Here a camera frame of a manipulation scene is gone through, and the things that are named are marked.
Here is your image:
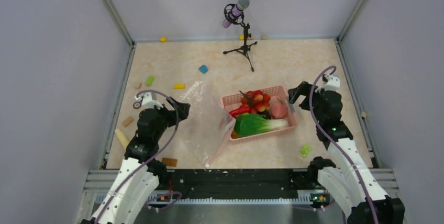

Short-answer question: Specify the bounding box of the brown wooden block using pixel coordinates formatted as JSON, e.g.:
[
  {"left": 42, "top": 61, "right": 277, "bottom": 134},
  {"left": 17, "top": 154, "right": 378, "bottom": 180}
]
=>
[{"left": 161, "top": 158, "right": 178, "bottom": 167}]

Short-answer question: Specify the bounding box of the red yellow mango toy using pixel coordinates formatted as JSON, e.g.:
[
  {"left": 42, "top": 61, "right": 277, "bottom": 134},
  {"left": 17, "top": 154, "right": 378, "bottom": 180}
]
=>
[{"left": 231, "top": 131, "right": 238, "bottom": 139}]

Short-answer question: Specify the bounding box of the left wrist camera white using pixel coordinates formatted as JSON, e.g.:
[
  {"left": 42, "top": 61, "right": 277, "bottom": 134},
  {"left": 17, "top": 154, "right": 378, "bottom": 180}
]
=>
[{"left": 141, "top": 93, "right": 163, "bottom": 109}]

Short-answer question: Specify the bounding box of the tan wooden block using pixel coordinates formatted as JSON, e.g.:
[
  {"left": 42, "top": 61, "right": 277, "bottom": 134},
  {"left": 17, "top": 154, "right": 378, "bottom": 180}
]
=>
[{"left": 121, "top": 116, "right": 134, "bottom": 128}]

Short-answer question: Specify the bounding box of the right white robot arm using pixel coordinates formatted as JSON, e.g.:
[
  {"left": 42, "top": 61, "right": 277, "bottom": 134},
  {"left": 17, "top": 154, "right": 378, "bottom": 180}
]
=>
[{"left": 287, "top": 81, "right": 405, "bottom": 223}]

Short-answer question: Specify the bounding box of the small round wheel toy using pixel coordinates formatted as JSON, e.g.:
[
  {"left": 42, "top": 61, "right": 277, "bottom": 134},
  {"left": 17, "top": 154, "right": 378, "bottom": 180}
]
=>
[{"left": 133, "top": 102, "right": 141, "bottom": 109}]

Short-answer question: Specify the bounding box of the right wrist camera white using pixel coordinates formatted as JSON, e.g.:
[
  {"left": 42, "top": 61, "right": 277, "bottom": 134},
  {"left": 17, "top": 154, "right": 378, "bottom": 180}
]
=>
[{"left": 315, "top": 74, "right": 341, "bottom": 93}]

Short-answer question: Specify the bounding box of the pink peach toy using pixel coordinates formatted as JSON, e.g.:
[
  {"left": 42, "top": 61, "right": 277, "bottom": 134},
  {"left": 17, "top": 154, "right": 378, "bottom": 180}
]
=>
[{"left": 271, "top": 98, "right": 288, "bottom": 119}]

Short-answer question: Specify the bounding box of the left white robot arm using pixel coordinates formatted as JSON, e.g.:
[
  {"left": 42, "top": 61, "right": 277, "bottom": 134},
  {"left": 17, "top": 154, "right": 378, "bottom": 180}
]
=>
[{"left": 81, "top": 93, "right": 191, "bottom": 223}]

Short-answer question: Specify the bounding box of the cream wooden cylinder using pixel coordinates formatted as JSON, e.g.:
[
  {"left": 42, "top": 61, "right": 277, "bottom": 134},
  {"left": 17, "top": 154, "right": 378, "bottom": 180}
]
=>
[{"left": 114, "top": 128, "right": 129, "bottom": 149}]

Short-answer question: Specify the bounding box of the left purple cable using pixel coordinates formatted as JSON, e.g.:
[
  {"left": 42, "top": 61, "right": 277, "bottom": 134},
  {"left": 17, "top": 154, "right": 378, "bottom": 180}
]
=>
[{"left": 93, "top": 89, "right": 183, "bottom": 224}]

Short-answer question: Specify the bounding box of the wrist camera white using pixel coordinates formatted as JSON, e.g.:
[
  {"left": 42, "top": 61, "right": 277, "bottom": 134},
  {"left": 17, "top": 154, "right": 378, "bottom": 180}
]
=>
[
  {"left": 315, "top": 74, "right": 341, "bottom": 93},
  {"left": 141, "top": 93, "right": 163, "bottom": 109}
]

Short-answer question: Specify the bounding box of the yellow rectangular block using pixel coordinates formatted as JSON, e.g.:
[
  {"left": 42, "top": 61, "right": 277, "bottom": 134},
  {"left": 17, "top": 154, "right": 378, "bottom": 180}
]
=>
[{"left": 173, "top": 83, "right": 185, "bottom": 89}]

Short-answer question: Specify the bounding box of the red chili pepper toy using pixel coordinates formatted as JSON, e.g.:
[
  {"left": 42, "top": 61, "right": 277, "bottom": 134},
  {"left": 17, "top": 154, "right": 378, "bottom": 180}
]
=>
[{"left": 229, "top": 105, "right": 251, "bottom": 118}]

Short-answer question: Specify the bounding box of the green block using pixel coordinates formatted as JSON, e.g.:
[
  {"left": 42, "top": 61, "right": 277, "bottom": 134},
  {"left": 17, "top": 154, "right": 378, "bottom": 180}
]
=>
[{"left": 145, "top": 75, "right": 154, "bottom": 86}]

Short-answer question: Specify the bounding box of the blue block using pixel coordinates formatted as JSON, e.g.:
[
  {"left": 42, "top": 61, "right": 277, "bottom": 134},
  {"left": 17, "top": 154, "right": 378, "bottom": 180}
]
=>
[{"left": 198, "top": 65, "right": 208, "bottom": 74}]

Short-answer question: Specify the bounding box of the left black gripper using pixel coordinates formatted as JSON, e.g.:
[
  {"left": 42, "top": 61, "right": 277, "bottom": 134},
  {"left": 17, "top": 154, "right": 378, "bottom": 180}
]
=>
[{"left": 153, "top": 96, "right": 190, "bottom": 140}]

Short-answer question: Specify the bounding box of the green bok choy toy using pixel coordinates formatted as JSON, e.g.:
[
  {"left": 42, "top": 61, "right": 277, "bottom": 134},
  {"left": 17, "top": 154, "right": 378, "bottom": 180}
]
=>
[{"left": 234, "top": 114, "right": 289, "bottom": 138}]

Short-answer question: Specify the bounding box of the clear zip top bag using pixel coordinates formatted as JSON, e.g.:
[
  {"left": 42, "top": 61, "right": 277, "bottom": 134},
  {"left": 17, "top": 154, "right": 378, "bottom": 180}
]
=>
[{"left": 177, "top": 81, "right": 235, "bottom": 169}]

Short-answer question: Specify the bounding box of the black tripod mic stand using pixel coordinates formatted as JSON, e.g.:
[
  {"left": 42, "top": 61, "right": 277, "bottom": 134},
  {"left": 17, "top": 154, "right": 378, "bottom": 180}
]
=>
[{"left": 223, "top": 21, "right": 258, "bottom": 72}]

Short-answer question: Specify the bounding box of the pink perforated plastic basket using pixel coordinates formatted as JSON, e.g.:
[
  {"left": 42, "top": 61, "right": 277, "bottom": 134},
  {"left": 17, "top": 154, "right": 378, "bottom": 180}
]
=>
[{"left": 220, "top": 85, "right": 299, "bottom": 142}]

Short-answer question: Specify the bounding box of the purple microphone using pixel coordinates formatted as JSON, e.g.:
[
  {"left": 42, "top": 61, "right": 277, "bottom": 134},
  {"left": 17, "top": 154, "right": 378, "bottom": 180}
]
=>
[{"left": 222, "top": 0, "right": 250, "bottom": 28}]

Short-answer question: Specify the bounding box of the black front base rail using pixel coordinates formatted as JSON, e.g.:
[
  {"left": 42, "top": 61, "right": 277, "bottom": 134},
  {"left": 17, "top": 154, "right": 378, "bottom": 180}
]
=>
[{"left": 157, "top": 169, "right": 328, "bottom": 200}]

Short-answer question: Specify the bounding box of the green lego brick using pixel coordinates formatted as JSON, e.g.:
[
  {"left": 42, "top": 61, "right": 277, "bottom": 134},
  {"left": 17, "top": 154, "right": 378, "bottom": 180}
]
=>
[{"left": 299, "top": 144, "right": 312, "bottom": 157}]

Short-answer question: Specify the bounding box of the red lychee bunch toy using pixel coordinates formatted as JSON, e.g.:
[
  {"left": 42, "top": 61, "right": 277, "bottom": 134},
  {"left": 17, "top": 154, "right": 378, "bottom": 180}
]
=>
[{"left": 240, "top": 90, "right": 271, "bottom": 114}]

